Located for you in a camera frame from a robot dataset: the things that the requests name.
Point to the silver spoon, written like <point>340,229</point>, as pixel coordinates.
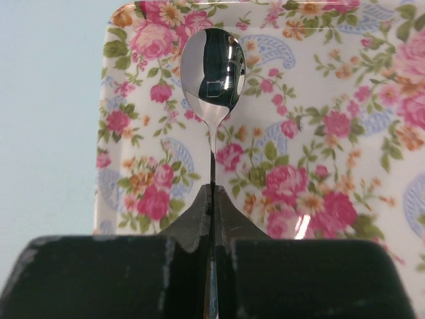
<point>212,77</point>

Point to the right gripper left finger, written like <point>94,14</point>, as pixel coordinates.
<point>116,276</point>

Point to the floral tray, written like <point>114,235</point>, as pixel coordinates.
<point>327,141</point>

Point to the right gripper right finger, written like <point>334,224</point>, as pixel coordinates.
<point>261,277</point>

